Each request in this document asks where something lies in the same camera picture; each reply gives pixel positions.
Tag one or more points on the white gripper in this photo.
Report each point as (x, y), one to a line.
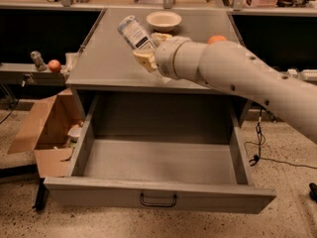
(165, 59)

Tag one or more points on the clear blue plastic bottle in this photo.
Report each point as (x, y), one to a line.
(135, 34)

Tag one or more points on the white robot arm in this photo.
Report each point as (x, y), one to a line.
(232, 69)

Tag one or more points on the grey cabinet counter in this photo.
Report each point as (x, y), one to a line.
(113, 91)

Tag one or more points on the grey open drawer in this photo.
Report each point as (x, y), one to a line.
(207, 168)

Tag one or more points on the white bowl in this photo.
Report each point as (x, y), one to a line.
(164, 21)

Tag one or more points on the orange fruit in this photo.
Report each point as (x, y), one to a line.
(217, 38)

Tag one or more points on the red apple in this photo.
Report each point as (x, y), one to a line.
(54, 65)

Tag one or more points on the white item in box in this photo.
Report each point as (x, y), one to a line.
(74, 132)

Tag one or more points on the small grey figurine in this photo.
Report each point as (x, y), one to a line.
(38, 61)

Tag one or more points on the brown cardboard box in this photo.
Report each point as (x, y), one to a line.
(45, 133)

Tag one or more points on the white power adapter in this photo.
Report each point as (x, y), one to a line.
(293, 72)

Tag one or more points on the grey side shelf left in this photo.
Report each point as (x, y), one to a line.
(17, 73)

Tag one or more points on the grey side shelf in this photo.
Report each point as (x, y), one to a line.
(17, 73)
(308, 75)

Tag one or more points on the grey side shelf right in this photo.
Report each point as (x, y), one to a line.
(308, 75)

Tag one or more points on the black drawer handle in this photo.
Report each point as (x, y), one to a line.
(159, 202)

